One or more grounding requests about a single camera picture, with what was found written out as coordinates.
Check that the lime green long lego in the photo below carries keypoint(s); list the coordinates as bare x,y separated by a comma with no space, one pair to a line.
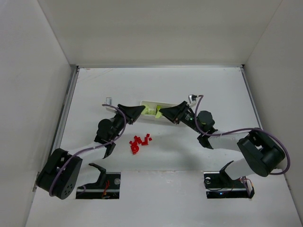
158,113

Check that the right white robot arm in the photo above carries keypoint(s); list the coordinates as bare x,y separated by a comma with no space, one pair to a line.
261,155

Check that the red lego pile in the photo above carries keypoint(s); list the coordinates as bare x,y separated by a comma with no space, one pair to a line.
137,142

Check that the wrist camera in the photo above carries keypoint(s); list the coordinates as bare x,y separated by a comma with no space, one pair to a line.
192,98
108,101

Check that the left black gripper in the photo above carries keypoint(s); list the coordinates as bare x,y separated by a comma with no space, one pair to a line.
124,113

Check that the lime green 2x2 lego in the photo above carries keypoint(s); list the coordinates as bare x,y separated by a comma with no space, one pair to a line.
149,111

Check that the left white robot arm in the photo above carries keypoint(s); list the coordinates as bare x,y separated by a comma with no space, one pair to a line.
60,173

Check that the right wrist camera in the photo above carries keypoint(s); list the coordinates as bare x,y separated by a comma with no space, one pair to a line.
192,98

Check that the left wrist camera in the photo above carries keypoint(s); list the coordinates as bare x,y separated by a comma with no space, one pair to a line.
108,101

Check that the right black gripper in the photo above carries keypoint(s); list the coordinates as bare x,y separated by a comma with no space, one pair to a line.
182,112

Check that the white three-compartment tray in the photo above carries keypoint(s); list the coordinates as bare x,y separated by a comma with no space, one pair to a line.
161,120

